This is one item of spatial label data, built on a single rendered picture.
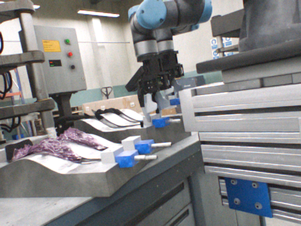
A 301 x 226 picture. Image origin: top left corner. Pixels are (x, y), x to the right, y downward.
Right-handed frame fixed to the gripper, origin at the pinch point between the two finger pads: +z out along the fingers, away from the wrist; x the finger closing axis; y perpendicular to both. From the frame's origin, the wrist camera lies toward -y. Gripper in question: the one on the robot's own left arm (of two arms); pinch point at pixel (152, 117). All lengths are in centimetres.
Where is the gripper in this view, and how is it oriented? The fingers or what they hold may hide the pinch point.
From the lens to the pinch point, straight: 90.1
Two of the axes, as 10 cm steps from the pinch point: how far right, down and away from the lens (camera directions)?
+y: 7.6, -0.7, -6.4
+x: 6.2, -1.8, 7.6
